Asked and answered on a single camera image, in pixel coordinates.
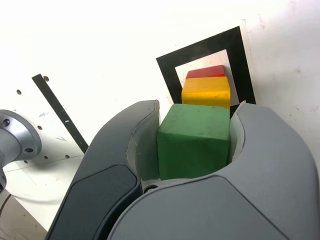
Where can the black tape strip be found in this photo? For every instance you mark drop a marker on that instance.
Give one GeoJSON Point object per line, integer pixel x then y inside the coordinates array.
{"type": "Point", "coordinates": [60, 112]}

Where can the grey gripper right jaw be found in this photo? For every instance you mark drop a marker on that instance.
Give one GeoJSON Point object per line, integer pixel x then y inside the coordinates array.
{"type": "Point", "coordinates": [250, 187]}

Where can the red cube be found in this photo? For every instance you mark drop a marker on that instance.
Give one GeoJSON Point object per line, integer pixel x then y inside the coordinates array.
{"type": "Point", "coordinates": [206, 72]}

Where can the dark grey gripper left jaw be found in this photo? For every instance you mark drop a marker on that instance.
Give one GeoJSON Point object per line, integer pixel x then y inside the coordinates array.
{"type": "Point", "coordinates": [100, 175]}

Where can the yellow cube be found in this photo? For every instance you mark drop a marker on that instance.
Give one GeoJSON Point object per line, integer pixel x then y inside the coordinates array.
{"type": "Point", "coordinates": [205, 92]}

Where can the green cube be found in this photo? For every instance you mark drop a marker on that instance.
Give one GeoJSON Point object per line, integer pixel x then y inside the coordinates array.
{"type": "Point", "coordinates": [192, 142]}

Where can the black tape square outline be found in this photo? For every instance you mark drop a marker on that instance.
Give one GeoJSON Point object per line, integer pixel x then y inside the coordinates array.
{"type": "Point", "coordinates": [166, 75]}

